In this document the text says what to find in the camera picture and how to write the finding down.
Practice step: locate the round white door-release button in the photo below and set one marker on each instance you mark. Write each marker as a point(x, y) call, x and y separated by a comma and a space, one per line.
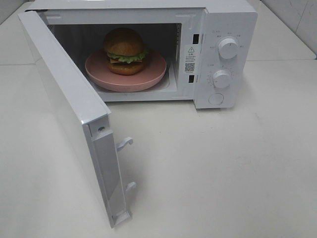
point(216, 99)

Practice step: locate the white microwave door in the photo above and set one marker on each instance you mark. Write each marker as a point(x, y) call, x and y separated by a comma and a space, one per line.
point(83, 117)

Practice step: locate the burger with lettuce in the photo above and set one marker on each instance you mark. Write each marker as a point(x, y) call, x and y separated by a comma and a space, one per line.
point(126, 53)

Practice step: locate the pink round plate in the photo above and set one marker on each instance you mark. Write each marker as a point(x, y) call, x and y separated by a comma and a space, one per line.
point(125, 77)

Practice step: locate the glass microwave turntable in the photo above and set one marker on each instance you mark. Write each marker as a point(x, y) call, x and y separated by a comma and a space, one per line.
point(165, 78)

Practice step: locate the white warning label sticker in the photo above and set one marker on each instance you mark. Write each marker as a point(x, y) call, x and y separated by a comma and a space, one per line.
point(190, 58)

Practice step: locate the lower white microwave knob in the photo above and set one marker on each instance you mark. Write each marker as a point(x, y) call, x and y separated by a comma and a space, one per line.
point(221, 78)

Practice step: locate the white microwave knob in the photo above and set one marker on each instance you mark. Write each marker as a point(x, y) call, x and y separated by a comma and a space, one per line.
point(228, 47)
point(221, 78)

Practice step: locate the white microwave oven body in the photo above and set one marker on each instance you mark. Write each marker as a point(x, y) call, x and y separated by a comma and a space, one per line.
point(166, 27)

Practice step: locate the upper white microwave knob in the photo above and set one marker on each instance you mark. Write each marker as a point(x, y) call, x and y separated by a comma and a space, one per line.
point(228, 47)

